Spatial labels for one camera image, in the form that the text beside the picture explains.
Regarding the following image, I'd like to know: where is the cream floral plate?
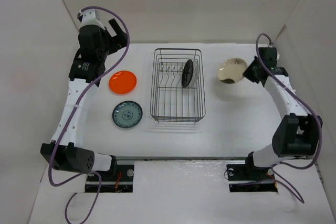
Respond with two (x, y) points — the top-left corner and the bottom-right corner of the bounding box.
(217, 58), (248, 84)

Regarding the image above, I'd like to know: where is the orange plate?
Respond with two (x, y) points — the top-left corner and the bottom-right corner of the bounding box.
(109, 70), (137, 95)

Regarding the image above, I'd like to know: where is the clear glass plate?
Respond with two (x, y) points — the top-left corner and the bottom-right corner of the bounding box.
(188, 60), (200, 88)

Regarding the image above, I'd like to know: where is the black plate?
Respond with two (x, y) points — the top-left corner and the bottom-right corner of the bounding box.
(181, 59), (194, 88)

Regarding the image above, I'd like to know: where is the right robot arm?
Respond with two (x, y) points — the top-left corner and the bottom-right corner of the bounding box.
(243, 47), (322, 179)

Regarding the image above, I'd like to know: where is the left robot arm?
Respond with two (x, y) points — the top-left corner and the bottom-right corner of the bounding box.
(40, 19), (128, 180)

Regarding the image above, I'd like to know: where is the blue patterned plate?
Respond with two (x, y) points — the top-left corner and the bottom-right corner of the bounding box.
(112, 101), (143, 129)

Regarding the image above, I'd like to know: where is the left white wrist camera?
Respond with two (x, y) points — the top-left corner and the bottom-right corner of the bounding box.
(79, 9), (104, 28)

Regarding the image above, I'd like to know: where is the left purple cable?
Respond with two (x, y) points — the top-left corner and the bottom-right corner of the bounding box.
(47, 6), (130, 224)

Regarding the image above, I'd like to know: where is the purple cable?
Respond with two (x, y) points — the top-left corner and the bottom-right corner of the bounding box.
(47, 6), (130, 224)
(256, 33), (323, 204)

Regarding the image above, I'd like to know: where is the grey wire dish rack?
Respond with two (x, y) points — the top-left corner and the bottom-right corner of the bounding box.
(150, 48), (206, 123)

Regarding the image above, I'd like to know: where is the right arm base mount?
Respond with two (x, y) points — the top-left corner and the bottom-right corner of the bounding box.
(224, 163), (278, 193)

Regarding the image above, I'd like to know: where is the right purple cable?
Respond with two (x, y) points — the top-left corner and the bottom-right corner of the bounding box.
(256, 33), (323, 204)

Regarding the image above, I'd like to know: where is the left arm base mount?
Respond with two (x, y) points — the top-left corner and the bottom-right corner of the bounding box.
(85, 160), (135, 193)

